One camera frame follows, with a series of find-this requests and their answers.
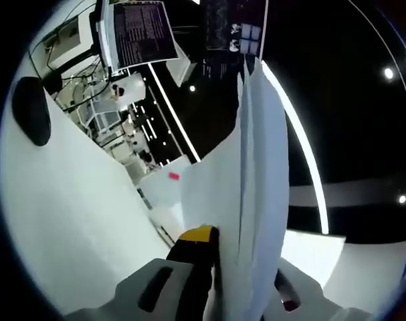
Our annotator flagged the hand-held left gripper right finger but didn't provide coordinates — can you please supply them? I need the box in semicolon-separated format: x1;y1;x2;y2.
262;256;326;321

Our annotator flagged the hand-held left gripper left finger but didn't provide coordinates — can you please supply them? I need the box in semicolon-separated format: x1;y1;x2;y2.
114;225;221;321

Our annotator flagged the stack of white printing papers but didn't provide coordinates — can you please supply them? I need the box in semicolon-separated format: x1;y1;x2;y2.
180;55;290;321

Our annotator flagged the white rolling whiteboard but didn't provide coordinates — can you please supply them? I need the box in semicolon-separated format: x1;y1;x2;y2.
137;158;190;235

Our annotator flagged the long ceiling light strip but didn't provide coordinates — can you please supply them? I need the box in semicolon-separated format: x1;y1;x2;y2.
261;60;330;235

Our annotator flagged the white office chair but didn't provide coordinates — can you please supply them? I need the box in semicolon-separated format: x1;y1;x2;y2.
88;100;122;134

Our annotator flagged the curved ceiling light strip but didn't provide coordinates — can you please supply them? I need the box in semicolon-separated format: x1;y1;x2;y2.
147;62;202;164

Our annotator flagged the black waste bin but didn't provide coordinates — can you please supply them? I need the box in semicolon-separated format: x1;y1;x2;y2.
11;76;52;147

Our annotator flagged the ceiling air conditioner unit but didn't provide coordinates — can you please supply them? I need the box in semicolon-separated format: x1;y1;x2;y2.
165;49;199;88

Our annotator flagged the white-framed computer monitor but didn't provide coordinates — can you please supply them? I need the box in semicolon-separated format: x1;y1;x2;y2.
95;0;180;73

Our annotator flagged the white monitor desk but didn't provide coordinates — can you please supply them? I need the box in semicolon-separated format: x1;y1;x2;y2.
28;0;105;111

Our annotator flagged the large hanging dark display screen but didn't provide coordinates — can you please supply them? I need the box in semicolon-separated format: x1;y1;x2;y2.
201;0;269;61

